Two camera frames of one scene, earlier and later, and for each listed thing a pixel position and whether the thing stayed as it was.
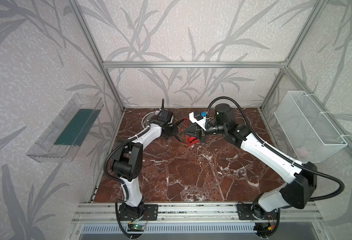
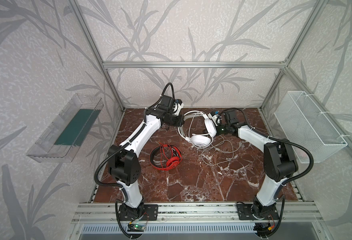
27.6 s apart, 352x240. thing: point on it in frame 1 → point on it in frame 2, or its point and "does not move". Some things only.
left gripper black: (169, 130) → (179, 120)
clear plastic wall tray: (62, 141) does not move
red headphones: (189, 142) → (170, 156)
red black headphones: (181, 124) → (165, 157)
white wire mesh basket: (312, 138) does not move
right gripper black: (200, 132) → (218, 128)
